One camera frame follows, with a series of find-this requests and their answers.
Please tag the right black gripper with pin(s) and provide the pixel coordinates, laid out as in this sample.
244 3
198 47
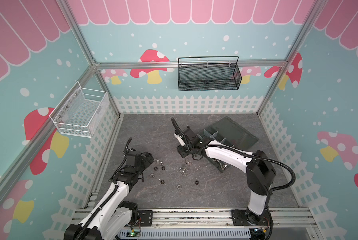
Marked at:
183 149

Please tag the black wire mesh basket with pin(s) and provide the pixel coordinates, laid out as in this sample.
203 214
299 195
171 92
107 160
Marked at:
215 73

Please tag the white wire mesh basket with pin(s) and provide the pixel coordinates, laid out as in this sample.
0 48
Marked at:
80 112

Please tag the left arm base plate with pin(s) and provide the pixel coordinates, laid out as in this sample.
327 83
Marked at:
144 219

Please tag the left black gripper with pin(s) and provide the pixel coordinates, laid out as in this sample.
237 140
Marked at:
146 162

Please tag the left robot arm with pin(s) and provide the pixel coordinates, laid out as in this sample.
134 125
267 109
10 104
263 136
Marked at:
112 213

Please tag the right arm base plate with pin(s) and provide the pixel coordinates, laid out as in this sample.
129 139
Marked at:
246 218

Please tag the aluminium mounting rail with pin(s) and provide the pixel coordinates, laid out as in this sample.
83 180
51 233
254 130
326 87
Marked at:
221 218

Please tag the clear compartment organizer box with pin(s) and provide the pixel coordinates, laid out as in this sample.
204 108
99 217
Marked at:
227 132

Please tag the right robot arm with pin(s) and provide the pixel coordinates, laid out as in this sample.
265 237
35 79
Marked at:
259 170

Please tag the grey slotted cable duct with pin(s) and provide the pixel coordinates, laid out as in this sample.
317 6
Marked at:
182 234

